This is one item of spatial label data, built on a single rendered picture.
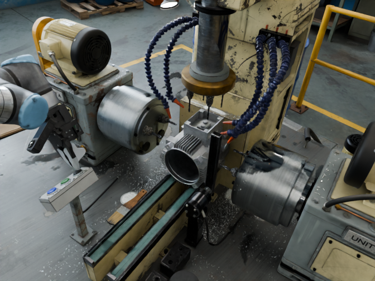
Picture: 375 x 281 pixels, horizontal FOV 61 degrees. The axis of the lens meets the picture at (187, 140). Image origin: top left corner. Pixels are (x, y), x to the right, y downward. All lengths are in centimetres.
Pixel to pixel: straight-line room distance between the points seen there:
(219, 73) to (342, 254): 63
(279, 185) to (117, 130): 63
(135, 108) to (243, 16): 50
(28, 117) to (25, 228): 59
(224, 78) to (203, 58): 9
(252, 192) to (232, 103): 42
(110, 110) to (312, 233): 82
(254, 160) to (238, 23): 48
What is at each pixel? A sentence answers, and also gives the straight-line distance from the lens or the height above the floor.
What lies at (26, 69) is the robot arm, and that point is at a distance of 103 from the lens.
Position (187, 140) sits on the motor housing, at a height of 111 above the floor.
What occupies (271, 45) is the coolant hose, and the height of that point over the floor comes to 145.
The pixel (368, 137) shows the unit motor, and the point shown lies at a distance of 90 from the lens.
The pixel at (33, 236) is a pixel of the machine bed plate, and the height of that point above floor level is 80.
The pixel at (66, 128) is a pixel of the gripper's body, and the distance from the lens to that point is 105.
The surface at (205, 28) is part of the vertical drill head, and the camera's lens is 97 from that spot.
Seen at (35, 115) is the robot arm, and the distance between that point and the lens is 87.
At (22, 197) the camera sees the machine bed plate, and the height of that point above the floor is 80.
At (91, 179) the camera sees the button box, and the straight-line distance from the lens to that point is 109.
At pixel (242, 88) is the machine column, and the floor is 121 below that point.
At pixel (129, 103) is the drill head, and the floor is 115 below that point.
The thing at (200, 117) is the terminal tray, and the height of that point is 112.
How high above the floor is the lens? 182
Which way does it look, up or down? 39 degrees down
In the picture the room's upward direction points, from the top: 4 degrees clockwise
